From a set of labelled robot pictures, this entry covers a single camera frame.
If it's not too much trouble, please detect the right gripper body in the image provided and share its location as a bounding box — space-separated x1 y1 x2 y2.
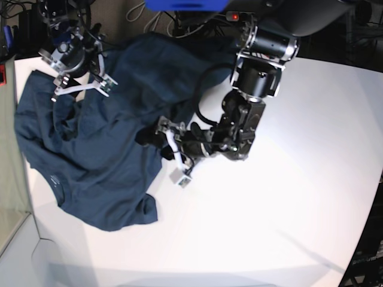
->
51 41 117 102

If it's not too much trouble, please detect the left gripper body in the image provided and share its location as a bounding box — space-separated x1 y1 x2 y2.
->
156 116 194 188

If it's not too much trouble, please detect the dark blue t-shirt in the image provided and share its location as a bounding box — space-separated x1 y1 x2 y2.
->
14 33 235 231

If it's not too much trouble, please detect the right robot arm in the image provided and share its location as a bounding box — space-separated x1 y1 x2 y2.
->
37 1 118 102

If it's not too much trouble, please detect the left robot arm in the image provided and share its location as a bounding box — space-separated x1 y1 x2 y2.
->
135 1 355 187

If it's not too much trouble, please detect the blue box at top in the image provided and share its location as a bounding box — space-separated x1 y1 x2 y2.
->
145 0 229 11

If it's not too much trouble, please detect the red clamp at table edge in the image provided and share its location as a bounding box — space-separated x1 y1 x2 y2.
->
0 64 7 86

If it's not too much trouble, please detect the blue object at left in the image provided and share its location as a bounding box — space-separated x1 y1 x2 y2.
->
3 25 14 50

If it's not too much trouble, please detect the black power strip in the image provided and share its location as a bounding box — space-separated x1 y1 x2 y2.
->
224 11 254 23

